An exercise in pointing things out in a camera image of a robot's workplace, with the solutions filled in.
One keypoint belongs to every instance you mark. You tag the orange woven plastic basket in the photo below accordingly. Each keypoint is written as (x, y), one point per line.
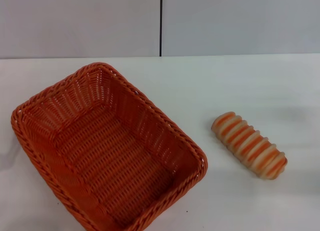
(112, 153)

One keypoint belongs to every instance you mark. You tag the orange striped bread loaf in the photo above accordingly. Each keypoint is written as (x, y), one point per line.
(250, 146)

